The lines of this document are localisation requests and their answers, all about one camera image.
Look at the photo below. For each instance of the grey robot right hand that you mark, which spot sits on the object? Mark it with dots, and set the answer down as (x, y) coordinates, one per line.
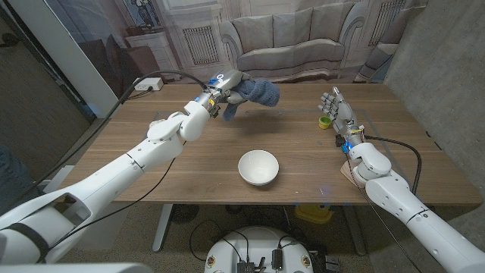
(345, 115)

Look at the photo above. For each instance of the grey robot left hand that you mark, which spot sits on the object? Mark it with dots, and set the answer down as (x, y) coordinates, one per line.
(225, 81)

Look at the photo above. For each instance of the blue towel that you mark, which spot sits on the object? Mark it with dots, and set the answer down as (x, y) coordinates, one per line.
(261, 93)

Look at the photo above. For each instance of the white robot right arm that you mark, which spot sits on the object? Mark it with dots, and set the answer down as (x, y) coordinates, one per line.
(428, 227)

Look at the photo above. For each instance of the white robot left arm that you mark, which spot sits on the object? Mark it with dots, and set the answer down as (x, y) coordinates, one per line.
(113, 178)

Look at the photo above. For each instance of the white bowl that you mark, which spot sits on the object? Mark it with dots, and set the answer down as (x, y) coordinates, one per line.
(258, 167)

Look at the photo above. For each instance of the small yellow-green cup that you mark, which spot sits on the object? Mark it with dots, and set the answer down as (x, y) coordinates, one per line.
(324, 123)

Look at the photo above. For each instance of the printed sofa room backdrop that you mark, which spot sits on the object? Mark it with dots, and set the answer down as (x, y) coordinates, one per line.
(288, 45)

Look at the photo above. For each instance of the white power strip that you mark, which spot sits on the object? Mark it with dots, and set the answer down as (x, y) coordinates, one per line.
(148, 83)

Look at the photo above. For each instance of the yellow object under table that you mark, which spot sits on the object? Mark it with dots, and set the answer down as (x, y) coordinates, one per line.
(312, 214)

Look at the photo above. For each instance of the white table leg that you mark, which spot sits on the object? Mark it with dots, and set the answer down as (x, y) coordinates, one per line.
(354, 231)
(163, 227)

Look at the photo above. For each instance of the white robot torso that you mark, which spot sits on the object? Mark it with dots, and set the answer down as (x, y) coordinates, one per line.
(259, 246)

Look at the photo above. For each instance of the black adapter on torso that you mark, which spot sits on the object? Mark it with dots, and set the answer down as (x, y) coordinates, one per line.
(277, 259)

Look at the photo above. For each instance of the black connector block on torso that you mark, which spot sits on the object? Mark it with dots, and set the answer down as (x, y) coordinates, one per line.
(246, 267)

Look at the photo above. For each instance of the person in blue jeans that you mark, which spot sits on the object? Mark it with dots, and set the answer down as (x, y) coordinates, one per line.
(13, 178)

